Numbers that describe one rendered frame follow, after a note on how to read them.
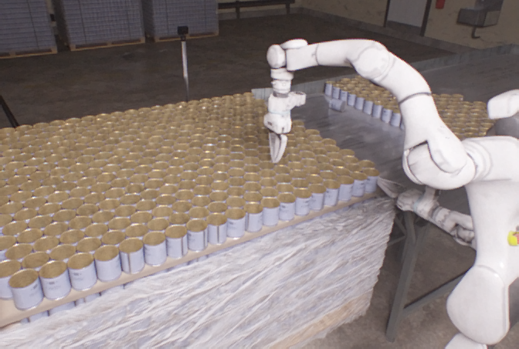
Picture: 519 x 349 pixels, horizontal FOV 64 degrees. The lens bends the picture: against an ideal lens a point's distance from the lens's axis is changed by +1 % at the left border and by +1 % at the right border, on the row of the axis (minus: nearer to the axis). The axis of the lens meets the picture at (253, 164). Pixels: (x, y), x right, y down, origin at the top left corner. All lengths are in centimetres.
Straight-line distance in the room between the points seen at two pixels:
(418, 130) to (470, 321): 58
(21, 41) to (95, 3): 144
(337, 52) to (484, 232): 60
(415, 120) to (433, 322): 199
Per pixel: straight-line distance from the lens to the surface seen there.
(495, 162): 111
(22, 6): 845
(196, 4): 926
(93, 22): 870
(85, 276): 125
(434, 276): 316
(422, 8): 978
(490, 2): 902
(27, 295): 125
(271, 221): 144
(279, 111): 137
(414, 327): 279
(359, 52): 112
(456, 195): 191
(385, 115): 248
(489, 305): 129
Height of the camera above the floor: 201
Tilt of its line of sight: 29 degrees down
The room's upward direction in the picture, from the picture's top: 1 degrees clockwise
